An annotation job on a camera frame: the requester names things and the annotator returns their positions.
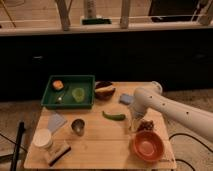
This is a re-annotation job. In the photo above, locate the green pepper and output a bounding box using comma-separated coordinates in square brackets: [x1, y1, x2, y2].
[102, 111, 126, 121]

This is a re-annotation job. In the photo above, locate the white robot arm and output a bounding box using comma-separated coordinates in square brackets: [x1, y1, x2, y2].
[130, 81, 213, 143]

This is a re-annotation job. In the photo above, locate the metal cup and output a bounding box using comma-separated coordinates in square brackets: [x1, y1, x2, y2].
[71, 119, 85, 136]

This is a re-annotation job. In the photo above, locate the white paper cup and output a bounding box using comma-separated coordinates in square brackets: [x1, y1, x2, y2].
[33, 129, 53, 148]

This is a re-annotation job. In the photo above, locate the brown grape cluster toy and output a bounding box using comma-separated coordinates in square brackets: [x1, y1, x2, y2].
[138, 121, 154, 131]

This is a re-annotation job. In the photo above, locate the blue sponge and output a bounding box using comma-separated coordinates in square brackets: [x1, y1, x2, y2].
[119, 94, 133, 105]

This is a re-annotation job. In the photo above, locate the orange plastic bowl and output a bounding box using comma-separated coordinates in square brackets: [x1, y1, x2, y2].
[132, 131, 165, 163]

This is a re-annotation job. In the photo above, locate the dark brown bowl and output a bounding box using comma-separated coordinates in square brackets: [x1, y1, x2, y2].
[95, 81, 116, 100]

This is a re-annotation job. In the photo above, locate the green lettuce toy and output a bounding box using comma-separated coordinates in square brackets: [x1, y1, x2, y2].
[72, 88, 85, 102]

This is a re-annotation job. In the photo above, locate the wooden block with black edge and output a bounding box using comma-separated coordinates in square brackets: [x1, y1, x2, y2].
[45, 143, 71, 166]

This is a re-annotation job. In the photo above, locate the green plastic tray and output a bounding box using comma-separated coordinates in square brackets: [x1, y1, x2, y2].
[41, 75, 95, 110]

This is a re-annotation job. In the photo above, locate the light blue cloth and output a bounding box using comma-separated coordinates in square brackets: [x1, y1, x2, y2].
[47, 113, 67, 133]

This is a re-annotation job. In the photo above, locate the orange fruit toy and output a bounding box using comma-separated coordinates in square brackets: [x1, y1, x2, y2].
[52, 80, 64, 91]

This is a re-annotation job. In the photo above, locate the green object on ledge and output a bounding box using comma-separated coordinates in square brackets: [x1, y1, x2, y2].
[82, 18, 111, 25]

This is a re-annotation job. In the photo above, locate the black pole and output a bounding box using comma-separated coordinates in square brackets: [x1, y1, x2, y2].
[10, 122, 25, 171]

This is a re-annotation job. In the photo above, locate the black cable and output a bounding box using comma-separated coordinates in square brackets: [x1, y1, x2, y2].
[168, 132, 213, 171]

